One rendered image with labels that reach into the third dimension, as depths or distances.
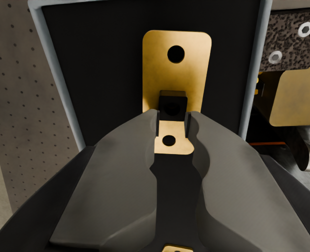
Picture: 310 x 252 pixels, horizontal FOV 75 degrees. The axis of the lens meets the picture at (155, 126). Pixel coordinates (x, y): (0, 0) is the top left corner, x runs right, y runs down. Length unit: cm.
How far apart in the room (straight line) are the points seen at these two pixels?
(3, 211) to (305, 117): 286
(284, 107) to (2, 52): 73
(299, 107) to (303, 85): 3
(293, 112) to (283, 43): 10
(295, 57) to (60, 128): 72
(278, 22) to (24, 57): 66
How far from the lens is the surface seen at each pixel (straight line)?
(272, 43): 22
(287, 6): 24
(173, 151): 15
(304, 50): 24
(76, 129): 17
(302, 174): 38
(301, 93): 28
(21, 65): 76
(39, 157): 94
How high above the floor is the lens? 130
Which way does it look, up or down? 58 degrees down
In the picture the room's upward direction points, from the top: 175 degrees counter-clockwise
